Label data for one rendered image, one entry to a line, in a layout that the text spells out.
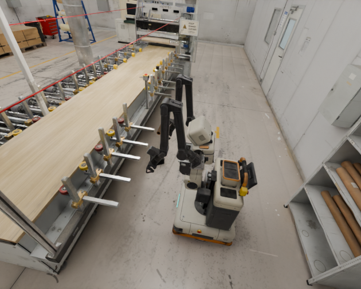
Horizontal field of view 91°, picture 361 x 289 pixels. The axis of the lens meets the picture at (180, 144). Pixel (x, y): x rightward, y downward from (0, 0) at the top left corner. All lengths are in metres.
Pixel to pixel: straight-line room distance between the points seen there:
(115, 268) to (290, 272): 1.80
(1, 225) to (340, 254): 2.60
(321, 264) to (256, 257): 0.63
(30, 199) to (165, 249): 1.35
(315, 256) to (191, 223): 1.35
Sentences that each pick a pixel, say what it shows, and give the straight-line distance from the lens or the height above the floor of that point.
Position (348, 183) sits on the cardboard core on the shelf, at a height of 0.95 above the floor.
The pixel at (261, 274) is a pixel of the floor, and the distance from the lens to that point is 2.40.
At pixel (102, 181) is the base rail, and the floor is 0.70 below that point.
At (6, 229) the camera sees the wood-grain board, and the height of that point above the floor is 0.90.
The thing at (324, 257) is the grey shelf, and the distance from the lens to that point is 2.67.
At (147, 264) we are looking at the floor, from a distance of 2.20.
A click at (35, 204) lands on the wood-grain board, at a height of 0.90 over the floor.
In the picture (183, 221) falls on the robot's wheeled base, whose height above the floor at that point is 0.28.
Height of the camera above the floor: 2.12
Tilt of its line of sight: 41 degrees down
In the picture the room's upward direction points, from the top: 6 degrees clockwise
